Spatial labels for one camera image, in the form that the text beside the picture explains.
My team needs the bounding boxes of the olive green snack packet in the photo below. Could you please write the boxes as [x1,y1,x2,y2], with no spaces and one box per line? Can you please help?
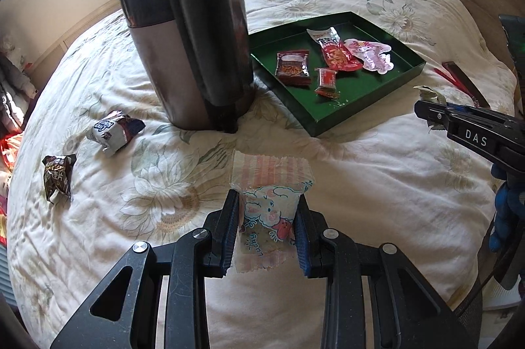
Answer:
[415,85,447,106]

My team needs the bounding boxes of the pink My Melody packet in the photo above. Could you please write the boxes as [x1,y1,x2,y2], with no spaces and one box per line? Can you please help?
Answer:
[344,38,394,74]

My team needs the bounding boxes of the small red snack packet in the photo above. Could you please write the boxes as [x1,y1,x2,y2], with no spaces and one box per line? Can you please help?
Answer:
[315,67,339,99]

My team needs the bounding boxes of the red white konjac snack bag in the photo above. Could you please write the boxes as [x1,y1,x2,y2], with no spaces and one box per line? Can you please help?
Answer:
[307,28,363,72]

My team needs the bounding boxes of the dark red noodle snack packet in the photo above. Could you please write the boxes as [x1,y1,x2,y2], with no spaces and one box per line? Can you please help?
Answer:
[275,50,311,86]

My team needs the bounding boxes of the clear cartoon candy packet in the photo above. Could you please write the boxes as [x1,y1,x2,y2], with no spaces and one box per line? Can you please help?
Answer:
[230,151,315,274]

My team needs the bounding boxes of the blue gloved right hand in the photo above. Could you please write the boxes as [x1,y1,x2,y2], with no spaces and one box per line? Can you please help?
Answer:
[489,164,524,252]

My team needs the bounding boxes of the green tray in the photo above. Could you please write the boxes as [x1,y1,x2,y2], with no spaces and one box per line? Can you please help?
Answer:
[249,11,425,137]

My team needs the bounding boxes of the brown chocolate snack bag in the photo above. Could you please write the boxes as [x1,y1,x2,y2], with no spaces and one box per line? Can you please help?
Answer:
[42,154,76,203]

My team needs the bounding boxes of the white blue snack bag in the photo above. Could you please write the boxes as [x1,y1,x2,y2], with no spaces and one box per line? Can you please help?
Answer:
[86,110,145,157]

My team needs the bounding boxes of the orange red plastic bag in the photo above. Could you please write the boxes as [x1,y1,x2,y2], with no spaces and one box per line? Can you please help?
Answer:
[0,133,23,171]

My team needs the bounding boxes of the black silver trash bin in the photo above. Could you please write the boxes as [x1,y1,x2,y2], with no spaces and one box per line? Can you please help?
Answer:
[119,0,255,133]

